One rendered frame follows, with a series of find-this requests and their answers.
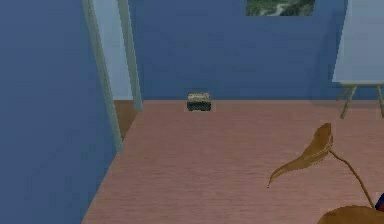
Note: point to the grey-green door frame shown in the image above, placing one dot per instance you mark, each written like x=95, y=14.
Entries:
x=103, y=76

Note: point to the small dark woven box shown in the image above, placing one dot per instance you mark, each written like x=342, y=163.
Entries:
x=199, y=101

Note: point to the pale blue easel board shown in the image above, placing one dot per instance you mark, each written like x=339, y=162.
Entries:
x=361, y=50

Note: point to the red and blue object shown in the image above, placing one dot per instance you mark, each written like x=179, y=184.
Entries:
x=380, y=201

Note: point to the brown dried house plant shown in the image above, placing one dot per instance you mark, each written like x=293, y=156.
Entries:
x=316, y=151

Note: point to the framed green landscape picture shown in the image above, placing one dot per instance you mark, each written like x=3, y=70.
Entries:
x=280, y=7

